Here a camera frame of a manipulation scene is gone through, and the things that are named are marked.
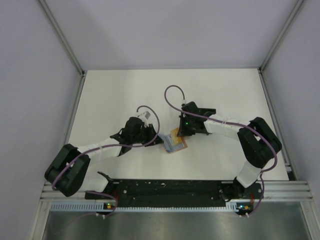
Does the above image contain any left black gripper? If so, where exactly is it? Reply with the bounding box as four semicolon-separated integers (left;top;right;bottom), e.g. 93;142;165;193
131;123;164;147

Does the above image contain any gold credit card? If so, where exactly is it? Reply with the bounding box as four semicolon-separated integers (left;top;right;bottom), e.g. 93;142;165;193
170;127;183;146

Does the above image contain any brown leather card holder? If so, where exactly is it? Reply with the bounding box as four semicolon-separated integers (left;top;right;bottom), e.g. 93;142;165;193
159;133;188;154

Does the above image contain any black plastic card box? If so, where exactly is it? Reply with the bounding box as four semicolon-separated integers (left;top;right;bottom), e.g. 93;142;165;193
199;108;216;117

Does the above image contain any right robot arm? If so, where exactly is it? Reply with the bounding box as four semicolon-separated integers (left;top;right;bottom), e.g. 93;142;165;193
177;101;282;198

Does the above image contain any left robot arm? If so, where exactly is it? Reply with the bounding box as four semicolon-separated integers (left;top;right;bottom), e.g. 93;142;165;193
44;113;163;199

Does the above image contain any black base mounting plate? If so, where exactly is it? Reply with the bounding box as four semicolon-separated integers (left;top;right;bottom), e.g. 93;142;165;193
84;178;263;207

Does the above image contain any shiny metal sheet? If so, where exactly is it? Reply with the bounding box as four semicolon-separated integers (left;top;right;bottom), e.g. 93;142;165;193
43;202;312;240

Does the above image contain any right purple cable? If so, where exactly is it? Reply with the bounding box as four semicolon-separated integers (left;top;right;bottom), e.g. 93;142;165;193
163;85;279;217

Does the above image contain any purple cable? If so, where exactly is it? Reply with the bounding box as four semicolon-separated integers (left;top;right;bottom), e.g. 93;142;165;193
163;85;279;217
51;104;161;219

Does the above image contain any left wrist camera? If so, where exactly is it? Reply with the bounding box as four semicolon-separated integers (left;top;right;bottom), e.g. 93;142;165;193
137;111;151;121

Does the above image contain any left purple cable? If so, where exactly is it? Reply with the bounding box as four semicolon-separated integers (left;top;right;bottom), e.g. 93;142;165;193
51;104;161;219

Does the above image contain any grey slotted cable duct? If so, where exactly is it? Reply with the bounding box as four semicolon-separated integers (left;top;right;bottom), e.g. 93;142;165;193
50;201;249;213

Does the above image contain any aluminium front rail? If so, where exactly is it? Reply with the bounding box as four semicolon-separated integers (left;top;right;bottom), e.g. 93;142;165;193
40;180;313;202

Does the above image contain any left aluminium frame post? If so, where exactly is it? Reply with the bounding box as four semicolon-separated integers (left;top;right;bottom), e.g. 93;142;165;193
37;0;85;77

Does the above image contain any aluminium frame post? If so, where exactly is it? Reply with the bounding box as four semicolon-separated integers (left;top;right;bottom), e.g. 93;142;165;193
258;0;307;73
37;0;85;77

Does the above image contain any right aluminium frame post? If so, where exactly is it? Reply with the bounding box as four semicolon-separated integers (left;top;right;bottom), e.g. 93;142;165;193
258;0;307;73

